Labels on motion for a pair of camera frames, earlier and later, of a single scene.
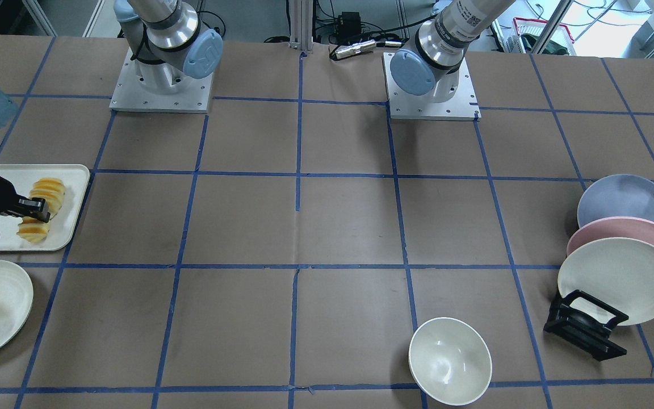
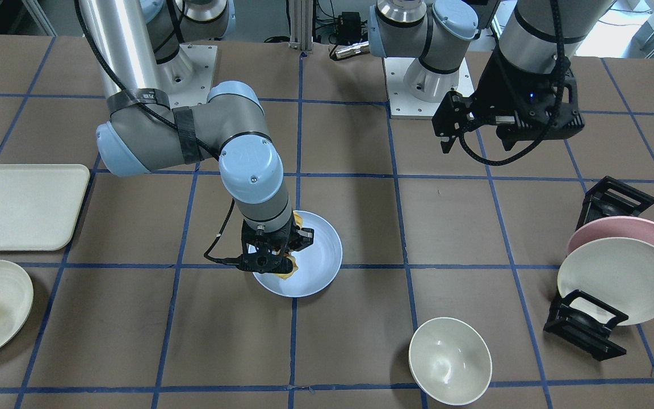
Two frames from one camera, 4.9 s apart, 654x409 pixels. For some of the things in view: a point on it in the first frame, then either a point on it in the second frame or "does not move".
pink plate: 627,227 does not move
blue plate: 624,195 -> 319,263
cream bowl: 450,361 does not move
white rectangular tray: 75,178 does not move
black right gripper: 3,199 -> 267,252
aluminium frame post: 301,25 does not move
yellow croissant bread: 52,190 -> 287,276
